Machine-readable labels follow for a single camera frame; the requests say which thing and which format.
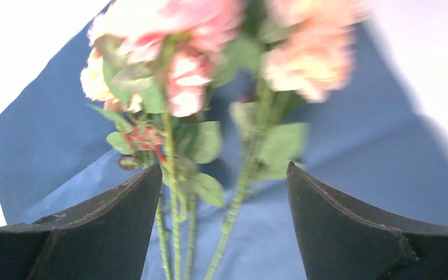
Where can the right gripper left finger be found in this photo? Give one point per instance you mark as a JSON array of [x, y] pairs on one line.
[[105, 237]]

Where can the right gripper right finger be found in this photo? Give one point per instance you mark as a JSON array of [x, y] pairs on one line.
[[341, 237]]

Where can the pink fake flower stem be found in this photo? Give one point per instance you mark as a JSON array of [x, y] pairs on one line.
[[111, 78], [185, 41], [308, 55]]

